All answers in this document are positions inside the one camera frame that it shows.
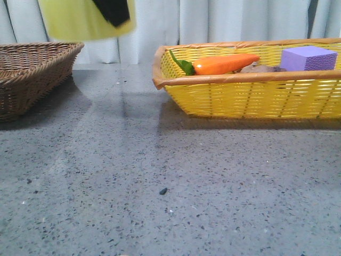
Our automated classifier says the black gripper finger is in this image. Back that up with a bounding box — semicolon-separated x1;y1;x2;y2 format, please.
93;0;131;27

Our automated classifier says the yellow tape roll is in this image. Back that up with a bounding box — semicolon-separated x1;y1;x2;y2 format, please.
38;1;136;42

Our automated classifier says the white curtain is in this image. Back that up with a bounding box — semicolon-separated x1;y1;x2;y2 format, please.
0;0;341;65

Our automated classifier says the brown wicker basket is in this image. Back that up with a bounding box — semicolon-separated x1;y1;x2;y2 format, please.
1;42;84;123

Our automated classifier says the orange toy carrot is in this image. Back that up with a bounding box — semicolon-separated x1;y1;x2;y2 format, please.
169;50;260;76

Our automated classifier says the brown object in basket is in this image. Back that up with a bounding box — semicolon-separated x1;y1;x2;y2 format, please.
236;62;287;74

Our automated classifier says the yellow woven basket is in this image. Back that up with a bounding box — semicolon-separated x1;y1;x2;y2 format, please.
152;38;340;119

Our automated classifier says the purple foam cube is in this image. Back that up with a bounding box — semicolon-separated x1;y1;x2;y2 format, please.
280;46;338;71

